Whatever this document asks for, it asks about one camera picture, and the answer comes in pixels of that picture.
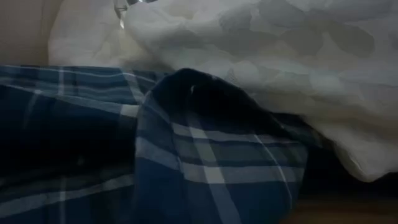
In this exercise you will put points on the white garment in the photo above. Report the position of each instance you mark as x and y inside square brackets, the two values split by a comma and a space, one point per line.
[280, 46]

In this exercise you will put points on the blue plaid shirt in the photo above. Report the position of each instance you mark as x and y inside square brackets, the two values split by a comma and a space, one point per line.
[202, 155]

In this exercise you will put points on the beige fabric bin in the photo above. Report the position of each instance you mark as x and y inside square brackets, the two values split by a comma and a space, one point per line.
[21, 31]

